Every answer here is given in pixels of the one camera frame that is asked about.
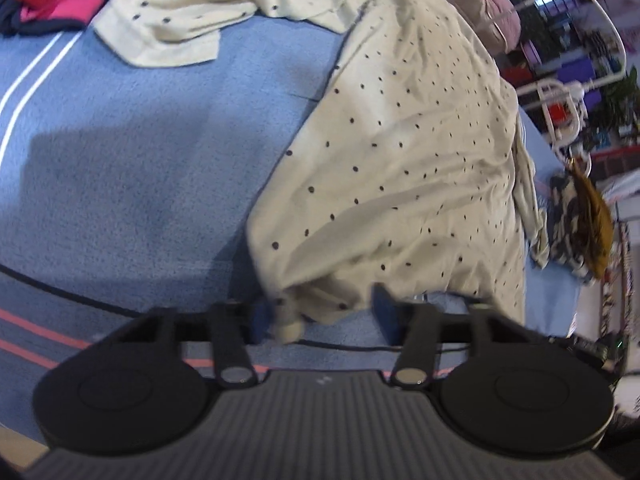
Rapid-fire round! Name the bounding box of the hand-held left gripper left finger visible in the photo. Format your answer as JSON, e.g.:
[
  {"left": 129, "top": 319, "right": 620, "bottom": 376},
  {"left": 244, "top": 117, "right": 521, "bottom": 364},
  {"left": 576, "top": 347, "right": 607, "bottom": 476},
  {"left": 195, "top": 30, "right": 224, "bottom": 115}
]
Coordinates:
[{"left": 98, "top": 300, "right": 275, "bottom": 392}]

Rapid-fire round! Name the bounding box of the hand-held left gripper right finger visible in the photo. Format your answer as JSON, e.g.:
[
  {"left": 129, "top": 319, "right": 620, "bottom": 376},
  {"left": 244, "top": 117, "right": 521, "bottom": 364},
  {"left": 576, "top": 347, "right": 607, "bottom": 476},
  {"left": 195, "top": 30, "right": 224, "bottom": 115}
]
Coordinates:
[{"left": 371, "top": 284, "right": 527, "bottom": 391}]

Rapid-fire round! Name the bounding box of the cream polka dot garment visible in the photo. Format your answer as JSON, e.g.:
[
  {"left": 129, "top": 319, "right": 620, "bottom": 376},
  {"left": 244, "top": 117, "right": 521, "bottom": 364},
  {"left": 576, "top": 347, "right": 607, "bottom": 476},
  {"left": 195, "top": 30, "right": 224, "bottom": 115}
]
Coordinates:
[{"left": 93, "top": 0, "right": 550, "bottom": 345}]

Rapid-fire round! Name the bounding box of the blue striped bed sheet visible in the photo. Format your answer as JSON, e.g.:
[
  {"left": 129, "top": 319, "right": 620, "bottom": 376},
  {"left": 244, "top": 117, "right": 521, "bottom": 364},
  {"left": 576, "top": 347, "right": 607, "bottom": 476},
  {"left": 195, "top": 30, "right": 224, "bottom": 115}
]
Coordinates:
[{"left": 0, "top": 0, "right": 586, "bottom": 451}]

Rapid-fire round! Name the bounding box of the white metal rack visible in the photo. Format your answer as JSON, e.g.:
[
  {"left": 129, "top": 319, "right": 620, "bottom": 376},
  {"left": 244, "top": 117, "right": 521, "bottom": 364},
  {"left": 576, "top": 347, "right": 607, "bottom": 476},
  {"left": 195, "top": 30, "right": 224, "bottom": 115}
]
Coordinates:
[{"left": 515, "top": 0, "right": 629, "bottom": 177}]

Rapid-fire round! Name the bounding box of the brown covered bed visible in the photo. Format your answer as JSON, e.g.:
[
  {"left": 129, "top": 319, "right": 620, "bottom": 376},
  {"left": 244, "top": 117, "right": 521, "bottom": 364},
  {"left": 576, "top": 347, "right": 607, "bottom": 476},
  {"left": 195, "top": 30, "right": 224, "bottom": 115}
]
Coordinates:
[{"left": 421, "top": 0, "right": 524, "bottom": 56}]

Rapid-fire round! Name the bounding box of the pink cloth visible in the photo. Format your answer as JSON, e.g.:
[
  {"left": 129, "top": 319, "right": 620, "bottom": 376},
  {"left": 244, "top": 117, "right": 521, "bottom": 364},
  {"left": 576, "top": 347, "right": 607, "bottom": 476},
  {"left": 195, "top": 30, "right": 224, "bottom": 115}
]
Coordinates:
[{"left": 20, "top": 0, "right": 108, "bottom": 23}]

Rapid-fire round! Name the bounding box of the navy cloth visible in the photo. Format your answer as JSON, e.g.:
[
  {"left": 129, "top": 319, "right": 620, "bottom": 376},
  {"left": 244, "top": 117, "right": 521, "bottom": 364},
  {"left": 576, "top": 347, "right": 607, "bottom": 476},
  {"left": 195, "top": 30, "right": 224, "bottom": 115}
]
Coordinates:
[{"left": 0, "top": 0, "right": 90, "bottom": 37}]

